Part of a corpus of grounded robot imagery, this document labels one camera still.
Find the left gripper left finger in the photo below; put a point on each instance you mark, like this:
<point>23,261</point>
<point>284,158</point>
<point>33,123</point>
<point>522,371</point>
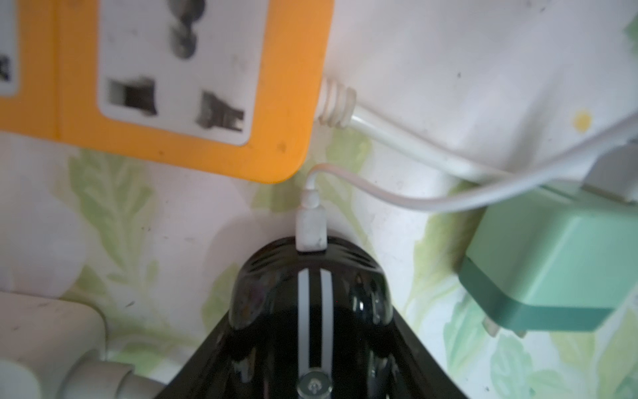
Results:
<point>206,374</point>

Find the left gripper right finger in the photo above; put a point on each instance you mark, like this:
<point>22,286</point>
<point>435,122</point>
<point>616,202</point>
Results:
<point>416,373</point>

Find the white power strip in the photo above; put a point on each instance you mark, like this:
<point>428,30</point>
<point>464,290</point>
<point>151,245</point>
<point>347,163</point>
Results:
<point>42,341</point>

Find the green adapter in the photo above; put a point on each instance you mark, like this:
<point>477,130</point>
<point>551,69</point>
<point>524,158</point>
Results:
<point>557,258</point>

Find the orange power strip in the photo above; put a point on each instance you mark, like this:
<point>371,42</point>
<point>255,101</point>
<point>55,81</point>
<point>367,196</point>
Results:
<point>227,87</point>

